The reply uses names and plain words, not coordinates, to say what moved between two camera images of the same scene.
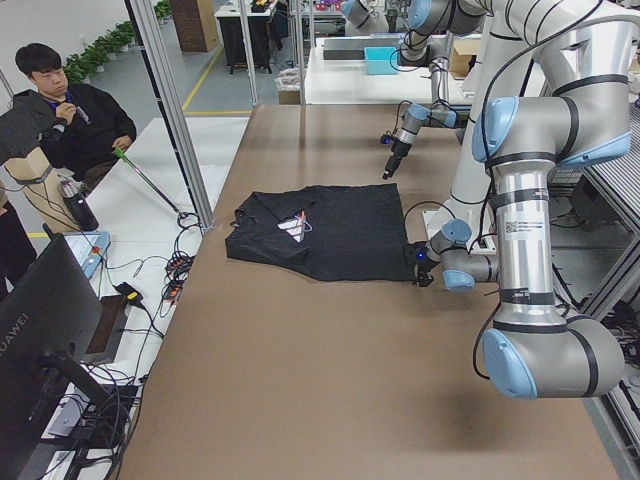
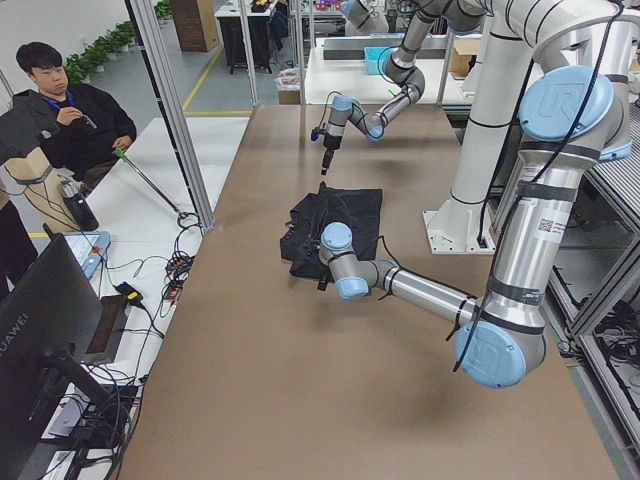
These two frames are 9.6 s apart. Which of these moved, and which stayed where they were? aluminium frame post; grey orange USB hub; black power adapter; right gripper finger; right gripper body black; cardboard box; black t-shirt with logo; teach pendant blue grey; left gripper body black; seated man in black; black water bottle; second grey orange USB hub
Moved: right gripper finger; left gripper body black; black t-shirt with logo; right gripper body black
Stayed: second grey orange USB hub; black power adapter; seated man in black; cardboard box; teach pendant blue grey; grey orange USB hub; aluminium frame post; black water bottle
